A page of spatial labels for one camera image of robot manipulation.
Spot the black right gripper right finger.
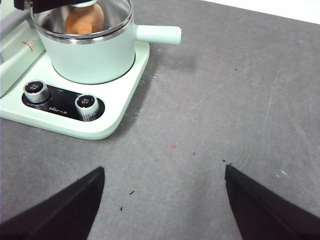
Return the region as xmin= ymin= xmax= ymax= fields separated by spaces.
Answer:
xmin=224 ymin=164 xmax=320 ymax=240

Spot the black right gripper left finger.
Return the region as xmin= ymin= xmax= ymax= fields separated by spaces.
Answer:
xmin=0 ymin=166 xmax=105 ymax=240

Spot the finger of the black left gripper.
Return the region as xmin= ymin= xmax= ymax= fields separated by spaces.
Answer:
xmin=31 ymin=0 xmax=98 ymax=14

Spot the brown potato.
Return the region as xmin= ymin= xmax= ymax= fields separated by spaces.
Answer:
xmin=64 ymin=3 xmax=105 ymax=35

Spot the glass lid with green knob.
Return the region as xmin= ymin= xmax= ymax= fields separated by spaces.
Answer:
xmin=31 ymin=0 xmax=134 ymax=45

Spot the mint green griddle cover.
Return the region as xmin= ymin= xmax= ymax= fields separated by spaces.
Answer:
xmin=0 ymin=0 xmax=46 ymax=99

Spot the silver control knob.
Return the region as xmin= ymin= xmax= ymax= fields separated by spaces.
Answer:
xmin=74 ymin=93 xmax=101 ymax=118
xmin=23 ymin=79 xmax=52 ymax=104

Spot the mint green breakfast machine base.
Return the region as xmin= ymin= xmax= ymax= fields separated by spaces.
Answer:
xmin=0 ymin=41 xmax=151 ymax=140

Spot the mint green pot with handle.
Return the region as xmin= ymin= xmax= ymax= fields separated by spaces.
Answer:
xmin=36 ymin=14 xmax=182 ymax=85

